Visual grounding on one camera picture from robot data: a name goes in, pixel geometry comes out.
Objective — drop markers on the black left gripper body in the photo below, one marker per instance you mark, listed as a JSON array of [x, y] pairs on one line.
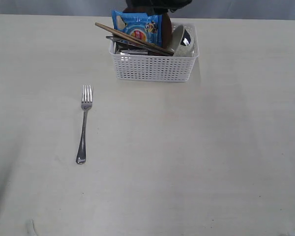
[[155, 6]]

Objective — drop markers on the brown wooden chopstick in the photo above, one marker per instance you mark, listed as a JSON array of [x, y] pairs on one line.
[[135, 40], [124, 38]]

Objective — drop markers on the silver metal table knife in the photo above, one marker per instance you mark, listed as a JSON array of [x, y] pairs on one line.
[[124, 47]]

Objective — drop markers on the silver metal fork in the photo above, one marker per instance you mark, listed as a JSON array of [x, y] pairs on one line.
[[86, 105]]

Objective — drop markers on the blue chips snack bag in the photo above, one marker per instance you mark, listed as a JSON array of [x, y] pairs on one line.
[[139, 25]]

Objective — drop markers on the brown round wooden plate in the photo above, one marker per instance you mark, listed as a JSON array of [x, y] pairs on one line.
[[166, 25]]

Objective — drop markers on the glossy ceramic bowl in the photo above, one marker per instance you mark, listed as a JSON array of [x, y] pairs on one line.
[[182, 42]]

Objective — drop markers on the white perforated plastic basket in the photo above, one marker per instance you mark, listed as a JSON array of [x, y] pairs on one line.
[[156, 68]]

